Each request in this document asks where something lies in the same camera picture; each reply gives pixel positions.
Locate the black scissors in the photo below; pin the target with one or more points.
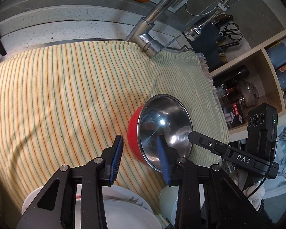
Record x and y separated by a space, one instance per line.
231 31

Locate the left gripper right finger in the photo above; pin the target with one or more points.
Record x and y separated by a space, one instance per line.
207 197

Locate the dark sauce bottle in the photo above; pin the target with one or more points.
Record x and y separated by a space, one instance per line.
232 76

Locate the wooden shelf unit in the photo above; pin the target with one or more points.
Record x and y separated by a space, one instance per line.
262 75

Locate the blue bottle on shelf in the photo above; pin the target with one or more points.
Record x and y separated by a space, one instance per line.
277 53

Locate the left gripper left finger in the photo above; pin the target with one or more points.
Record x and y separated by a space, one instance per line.
104 168

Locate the black red seasoning box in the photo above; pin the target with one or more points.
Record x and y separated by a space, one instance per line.
234 115

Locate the green striped cloth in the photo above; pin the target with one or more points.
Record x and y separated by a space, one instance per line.
182 75

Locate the small red steel bowl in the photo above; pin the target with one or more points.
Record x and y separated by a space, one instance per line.
164 115

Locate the yellow striped cloth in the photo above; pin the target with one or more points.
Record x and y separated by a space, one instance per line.
64 104

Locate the white ceramic bowl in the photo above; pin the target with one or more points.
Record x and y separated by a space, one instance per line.
168 203

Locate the white plate grey leaf pattern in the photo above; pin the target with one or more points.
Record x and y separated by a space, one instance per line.
124 209

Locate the black knife block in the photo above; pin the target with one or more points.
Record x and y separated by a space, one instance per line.
207 44

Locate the glass jar on shelf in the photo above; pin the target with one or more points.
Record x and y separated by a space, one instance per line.
249 94

